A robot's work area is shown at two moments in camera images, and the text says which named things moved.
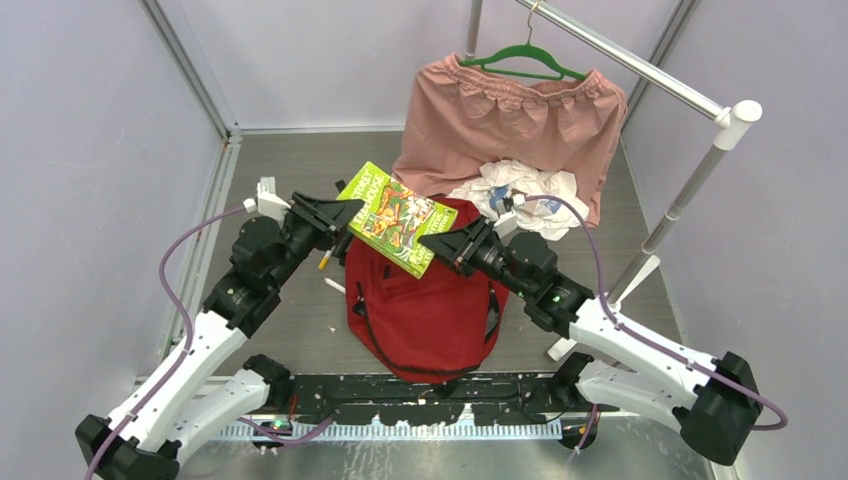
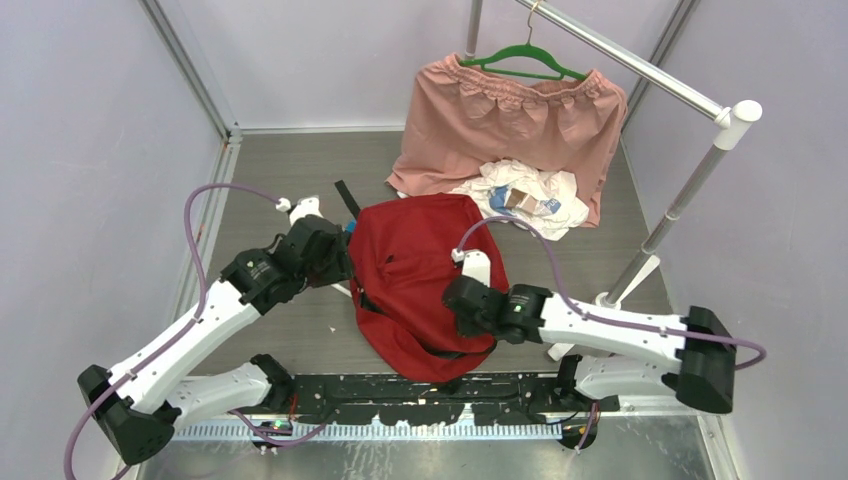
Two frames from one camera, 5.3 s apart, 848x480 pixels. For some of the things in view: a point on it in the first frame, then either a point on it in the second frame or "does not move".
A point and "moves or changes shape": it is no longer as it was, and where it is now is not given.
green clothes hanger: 519,49 does not move
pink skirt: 463,116 does not move
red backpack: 436,328 moves or changes shape
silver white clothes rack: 731,118 does not move
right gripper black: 463,246 to 467,329
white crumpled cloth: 545,203 does not move
